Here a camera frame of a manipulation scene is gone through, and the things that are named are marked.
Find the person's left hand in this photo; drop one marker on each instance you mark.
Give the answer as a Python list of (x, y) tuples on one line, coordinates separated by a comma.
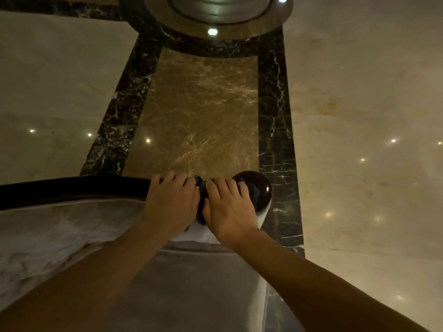
[(171, 207)]

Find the person's right hand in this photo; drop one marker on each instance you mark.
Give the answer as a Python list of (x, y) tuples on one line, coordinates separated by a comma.
[(230, 217)]

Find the person's right little finger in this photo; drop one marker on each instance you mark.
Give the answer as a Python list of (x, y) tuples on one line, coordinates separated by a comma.
[(245, 195)]

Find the person's left little finger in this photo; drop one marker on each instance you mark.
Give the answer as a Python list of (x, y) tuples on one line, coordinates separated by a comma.
[(156, 181)]

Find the person's right middle finger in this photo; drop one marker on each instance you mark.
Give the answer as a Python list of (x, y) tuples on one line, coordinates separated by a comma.
[(225, 187)]

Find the person's left middle finger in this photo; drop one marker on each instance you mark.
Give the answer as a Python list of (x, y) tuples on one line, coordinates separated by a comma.
[(181, 183)]

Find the person's right thumb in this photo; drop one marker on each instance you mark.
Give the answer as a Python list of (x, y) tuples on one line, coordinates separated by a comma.
[(206, 210)]

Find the dark wooden handrail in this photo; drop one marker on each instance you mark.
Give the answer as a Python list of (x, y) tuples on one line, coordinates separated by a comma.
[(69, 190)]

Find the person's right forearm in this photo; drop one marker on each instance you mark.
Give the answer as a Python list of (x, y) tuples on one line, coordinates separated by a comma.
[(311, 293)]

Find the person's left forearm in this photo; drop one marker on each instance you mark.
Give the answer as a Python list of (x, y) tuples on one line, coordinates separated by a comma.
[(90, 283)]

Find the white stone balustrade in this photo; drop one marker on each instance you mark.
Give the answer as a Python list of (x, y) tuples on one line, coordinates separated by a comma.
[(52, 235)]

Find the round metal column base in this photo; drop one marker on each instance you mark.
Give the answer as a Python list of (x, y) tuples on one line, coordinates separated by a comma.
[(221, 13)]

